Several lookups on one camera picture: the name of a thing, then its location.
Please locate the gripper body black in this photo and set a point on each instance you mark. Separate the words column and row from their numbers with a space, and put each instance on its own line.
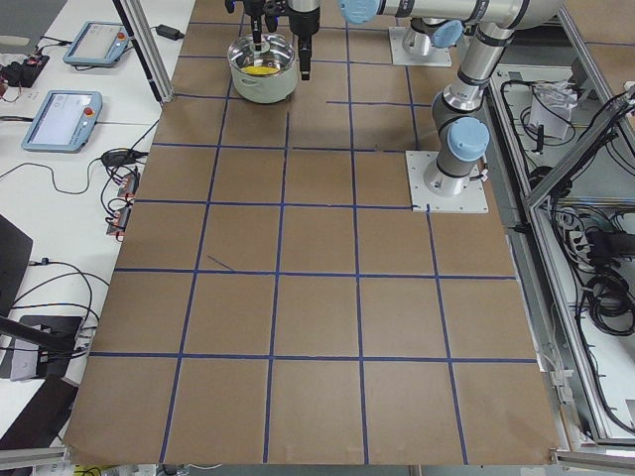
column 303, row 22
column 256, row 24

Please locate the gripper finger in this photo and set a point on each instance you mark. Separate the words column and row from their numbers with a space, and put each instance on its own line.
column 305, row 52
column 257, row 39

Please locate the glass pot lid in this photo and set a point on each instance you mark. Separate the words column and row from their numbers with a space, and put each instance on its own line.
column 276, row 52

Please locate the yellow corn cob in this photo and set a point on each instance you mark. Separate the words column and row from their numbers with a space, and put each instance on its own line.
column 260, row 70

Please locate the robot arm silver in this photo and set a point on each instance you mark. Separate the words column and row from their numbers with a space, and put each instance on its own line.
column 443, row 33
column 464, row 139

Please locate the white cooking pot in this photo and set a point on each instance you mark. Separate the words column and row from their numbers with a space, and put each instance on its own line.
column 266, row 89

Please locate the black power adapter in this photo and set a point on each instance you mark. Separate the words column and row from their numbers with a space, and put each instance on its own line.
column 169, row 32

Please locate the teach pendant far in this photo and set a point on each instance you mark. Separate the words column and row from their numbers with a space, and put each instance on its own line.
column 98, row 44

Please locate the teach pendant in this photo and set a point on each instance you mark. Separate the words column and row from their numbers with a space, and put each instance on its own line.
column 64, row 121
column 98, row 44

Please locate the black usb hub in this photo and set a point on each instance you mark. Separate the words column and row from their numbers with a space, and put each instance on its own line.
column 121, row 157

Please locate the teach pendant near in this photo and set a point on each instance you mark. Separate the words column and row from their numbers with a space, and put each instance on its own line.
column 64, row 121

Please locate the white paper box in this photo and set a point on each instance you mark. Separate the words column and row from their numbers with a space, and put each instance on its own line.
column 551, row 108

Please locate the aluminium frame post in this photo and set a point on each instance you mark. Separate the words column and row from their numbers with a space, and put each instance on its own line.
column 135, row 23

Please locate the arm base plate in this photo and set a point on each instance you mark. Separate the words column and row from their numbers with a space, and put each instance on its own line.
column 409, row 47
column 431, row 191

